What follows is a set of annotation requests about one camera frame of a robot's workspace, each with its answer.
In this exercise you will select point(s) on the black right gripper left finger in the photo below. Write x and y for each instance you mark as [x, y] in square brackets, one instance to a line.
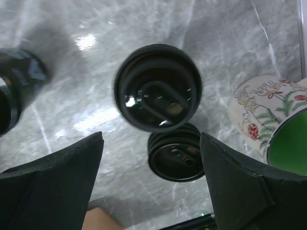
[52, 192]

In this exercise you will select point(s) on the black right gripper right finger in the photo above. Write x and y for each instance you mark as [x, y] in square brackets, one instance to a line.
[247, 194]

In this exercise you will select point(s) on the brown paper bag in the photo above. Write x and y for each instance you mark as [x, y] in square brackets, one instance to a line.
[97, 219]

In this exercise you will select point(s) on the black cup stack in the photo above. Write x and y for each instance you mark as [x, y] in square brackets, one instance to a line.
[23, 75]

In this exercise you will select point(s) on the black cup lid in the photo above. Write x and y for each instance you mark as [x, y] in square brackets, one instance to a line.
[157, 88]

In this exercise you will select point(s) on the black lid stack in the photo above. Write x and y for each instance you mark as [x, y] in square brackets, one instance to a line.
[175, 155]

